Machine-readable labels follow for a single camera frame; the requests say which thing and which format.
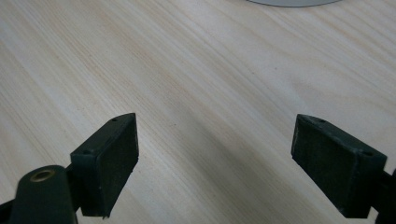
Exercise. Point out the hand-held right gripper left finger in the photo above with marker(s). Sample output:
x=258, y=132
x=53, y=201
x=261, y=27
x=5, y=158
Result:
x=109, y=168

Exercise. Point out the white utensil rack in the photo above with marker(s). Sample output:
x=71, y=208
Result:
x=292, y=2

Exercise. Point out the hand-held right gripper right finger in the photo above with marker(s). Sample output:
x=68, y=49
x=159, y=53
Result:
x=336, y=165

